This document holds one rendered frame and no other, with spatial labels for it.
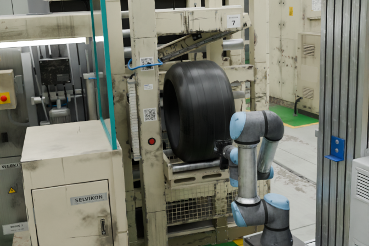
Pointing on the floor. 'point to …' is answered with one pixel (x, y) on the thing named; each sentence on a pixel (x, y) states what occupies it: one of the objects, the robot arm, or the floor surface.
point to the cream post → (156, 154)
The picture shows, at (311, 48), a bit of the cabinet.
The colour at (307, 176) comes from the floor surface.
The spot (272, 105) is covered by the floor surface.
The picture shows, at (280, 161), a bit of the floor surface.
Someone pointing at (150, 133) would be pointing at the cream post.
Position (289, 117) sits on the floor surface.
